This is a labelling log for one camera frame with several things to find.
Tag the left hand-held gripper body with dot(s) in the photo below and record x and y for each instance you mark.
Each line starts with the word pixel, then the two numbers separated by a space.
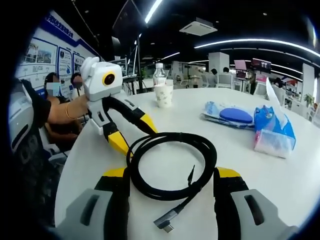
pixel 100 85

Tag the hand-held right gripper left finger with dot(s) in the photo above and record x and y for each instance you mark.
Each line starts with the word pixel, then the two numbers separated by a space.
pixel 110 200

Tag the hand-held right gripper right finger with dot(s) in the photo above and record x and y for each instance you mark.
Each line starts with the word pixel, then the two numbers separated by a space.
pixel 230 205

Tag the white paper cup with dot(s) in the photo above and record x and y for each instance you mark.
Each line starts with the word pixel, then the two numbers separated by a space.
pixel 163 97

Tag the clear plastic water bottle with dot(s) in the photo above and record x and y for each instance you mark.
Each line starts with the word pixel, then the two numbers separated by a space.
pixel 159 75

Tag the blue wet wipes pack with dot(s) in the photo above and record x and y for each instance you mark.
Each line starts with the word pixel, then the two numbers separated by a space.
pixel 215 115

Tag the blue tissue pack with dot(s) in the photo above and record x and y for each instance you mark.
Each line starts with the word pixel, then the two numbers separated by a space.
pixel 275 125

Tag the white tabletop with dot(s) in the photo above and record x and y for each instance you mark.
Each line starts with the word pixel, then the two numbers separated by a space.
pixel 237 180

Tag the person's left hand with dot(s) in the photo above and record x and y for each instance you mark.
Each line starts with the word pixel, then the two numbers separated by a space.
pixel 78 107

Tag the black tripod stand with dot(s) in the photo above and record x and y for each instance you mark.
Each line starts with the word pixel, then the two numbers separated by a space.
pixel 140 70

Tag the grey white chair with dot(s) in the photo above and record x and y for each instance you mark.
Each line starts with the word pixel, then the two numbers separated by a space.
pixel 20 117

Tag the ceiling light strip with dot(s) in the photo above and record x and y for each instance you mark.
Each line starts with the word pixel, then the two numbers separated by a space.
pixel 153 11
pixel 250 41

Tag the row of white office chairs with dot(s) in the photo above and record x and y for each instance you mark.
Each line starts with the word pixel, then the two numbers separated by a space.
pixel 225 81

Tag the ceiling air conditioner unit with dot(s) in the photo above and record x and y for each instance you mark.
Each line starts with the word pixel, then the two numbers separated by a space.
pixel 198 27

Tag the potted green plant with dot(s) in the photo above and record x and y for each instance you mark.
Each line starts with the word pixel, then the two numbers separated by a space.
pixel 308 100

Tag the blue white wall board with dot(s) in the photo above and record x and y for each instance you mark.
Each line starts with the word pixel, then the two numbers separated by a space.
pixel 42 52

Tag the pink wall screen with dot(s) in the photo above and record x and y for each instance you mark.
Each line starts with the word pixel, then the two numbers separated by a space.
pixel 240 65

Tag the dark wall screen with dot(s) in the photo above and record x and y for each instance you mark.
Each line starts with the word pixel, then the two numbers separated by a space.
pixel 261 64

